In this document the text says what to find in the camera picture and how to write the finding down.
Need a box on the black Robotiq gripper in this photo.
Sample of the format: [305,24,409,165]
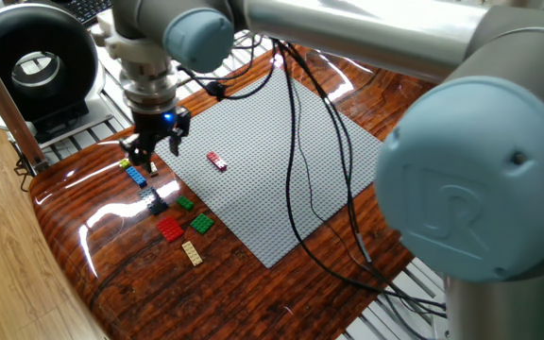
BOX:
[118,105,193,174]

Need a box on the red long Lego brick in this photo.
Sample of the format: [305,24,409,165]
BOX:
[206,150,229,172]

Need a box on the blue Lego brick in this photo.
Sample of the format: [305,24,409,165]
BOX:
[125,165,148,189]

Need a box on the dark grey Lego plate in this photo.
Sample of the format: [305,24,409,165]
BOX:
[138,185,170,217]

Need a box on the red square Lego plate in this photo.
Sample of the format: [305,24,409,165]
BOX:
[155,214,186,244]

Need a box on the green square Lego plate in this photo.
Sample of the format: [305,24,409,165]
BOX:
[189,212,215,236]

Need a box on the grey Lego baseplate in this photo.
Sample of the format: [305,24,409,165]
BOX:
[154,69,386,269]

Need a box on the tan Lego plate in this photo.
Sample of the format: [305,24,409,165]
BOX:
[180,239,204,267]

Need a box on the black keyboard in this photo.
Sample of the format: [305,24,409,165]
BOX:
[61,0,113,27]

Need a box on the brown wooden pole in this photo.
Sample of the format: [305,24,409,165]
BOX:
[0,27,49,174]

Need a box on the glossy wood-grain mat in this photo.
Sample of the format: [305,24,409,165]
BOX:
[28,44,438,340]

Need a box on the black cable with moulded plug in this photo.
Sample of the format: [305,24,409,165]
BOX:
[177,35,278,102]

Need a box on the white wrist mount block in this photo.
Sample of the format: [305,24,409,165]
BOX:
[90,8,174,65]

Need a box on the thick black cable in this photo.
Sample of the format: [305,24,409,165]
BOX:
[276,40,448,317]

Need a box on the thin black cable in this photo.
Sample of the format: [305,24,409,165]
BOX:
[290,70,386,284]

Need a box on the black power cord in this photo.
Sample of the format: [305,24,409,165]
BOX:
[13,141,37,194]

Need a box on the black cable with grey sleeve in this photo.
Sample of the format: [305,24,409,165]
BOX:
[283,42,448,318]

